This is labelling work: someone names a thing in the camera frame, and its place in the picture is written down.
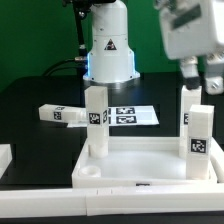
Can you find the white desk top tray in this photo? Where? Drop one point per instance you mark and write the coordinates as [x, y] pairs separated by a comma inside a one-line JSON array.
[[141, 161]]

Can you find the white front fence bar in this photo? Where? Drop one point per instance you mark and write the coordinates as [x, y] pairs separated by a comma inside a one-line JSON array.
[[107, 201]]

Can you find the white left fence bar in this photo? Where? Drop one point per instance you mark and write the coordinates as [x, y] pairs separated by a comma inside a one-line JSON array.
[[5, 158]]

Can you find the paper sheet with markers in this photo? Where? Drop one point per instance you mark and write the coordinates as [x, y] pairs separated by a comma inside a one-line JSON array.
[[128, 116]]

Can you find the white fence bar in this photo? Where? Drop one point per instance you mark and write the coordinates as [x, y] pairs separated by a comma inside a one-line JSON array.
[[5, 158], [107, 201]]

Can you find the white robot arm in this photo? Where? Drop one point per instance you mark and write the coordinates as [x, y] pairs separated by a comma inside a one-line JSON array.
[[110, 60]]

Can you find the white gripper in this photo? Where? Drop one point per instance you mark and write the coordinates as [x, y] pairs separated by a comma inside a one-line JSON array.
[[194, 28]]

